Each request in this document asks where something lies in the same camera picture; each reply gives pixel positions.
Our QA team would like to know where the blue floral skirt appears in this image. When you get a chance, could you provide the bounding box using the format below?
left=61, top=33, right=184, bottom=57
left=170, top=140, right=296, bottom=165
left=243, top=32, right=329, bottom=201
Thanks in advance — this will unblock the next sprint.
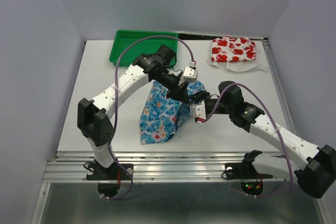
left=139, top=81, right=190, bottom=145

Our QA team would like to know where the red poppy white skirt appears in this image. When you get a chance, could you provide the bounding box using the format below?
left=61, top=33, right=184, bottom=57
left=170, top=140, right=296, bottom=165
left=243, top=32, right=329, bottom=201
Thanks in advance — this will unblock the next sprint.
left=210, top=36, right=257, bottom=63

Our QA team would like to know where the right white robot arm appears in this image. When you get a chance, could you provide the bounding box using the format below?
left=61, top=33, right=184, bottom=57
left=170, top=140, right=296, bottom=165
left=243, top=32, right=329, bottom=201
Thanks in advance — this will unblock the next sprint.
left=190, top=81, right=335, bottom=199

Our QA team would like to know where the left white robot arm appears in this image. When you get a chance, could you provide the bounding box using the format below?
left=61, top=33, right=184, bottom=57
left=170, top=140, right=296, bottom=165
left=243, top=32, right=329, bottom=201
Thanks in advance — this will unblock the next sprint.
left=77, top=45, right=188, bottom=179

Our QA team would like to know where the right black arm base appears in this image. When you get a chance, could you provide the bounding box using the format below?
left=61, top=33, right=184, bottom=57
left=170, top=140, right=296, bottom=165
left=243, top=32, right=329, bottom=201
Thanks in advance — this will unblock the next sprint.
left=222, top=150, right=273, bottom=180

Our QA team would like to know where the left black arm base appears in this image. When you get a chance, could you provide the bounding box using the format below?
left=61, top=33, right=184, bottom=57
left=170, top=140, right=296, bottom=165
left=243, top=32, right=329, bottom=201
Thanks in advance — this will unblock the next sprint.
left=83, top=162, right=133, bottom=182

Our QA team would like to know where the white crumpled skirt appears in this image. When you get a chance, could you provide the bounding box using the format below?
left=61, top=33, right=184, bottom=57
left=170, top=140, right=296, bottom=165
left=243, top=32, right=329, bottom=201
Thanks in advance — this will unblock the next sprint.
left=207, top=42, right=269, bottom=72

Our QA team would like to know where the green plastic tray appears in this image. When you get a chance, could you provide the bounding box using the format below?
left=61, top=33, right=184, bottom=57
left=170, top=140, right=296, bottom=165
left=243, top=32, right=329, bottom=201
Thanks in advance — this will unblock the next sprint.
left=109, top=30, right=178, bottom=67

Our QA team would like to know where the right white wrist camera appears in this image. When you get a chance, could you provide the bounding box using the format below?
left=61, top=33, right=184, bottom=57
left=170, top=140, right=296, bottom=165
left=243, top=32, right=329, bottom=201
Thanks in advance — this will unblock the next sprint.
left=190, top=101, right=207, bottom=123

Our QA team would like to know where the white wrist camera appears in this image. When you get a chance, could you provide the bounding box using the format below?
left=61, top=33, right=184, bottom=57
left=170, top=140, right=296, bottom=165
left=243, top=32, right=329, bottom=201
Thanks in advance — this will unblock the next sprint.
left=179, top=66, right=198, bottom=84
left=190, top=101, right=207, bottom=123

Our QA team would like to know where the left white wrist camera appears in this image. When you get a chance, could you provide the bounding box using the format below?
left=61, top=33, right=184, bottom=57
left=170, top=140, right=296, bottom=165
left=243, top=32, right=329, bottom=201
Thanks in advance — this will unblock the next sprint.
left=179, top=66, right=198, bottom=84

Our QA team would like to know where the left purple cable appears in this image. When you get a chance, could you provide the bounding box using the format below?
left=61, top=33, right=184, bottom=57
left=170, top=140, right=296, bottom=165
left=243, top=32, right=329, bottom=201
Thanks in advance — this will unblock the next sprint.
left=99, top=34, right=197, bottom=200

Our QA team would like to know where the purple cable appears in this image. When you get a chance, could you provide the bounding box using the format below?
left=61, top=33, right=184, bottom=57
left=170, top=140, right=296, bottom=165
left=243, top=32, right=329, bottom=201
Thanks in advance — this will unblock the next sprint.
left=99, top=34, right=197, bottom=200
left=196, top=83, right=295, bottom=199

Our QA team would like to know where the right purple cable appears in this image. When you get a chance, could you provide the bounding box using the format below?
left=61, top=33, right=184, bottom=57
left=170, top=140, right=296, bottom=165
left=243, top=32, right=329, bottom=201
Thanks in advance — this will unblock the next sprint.
left=196, top=83, right=295, bottom=199

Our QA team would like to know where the aluminium rail frame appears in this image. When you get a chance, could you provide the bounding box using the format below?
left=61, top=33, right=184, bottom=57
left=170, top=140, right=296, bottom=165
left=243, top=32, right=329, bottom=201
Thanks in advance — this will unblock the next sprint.
left=32, top=40, right=333, bottom=223

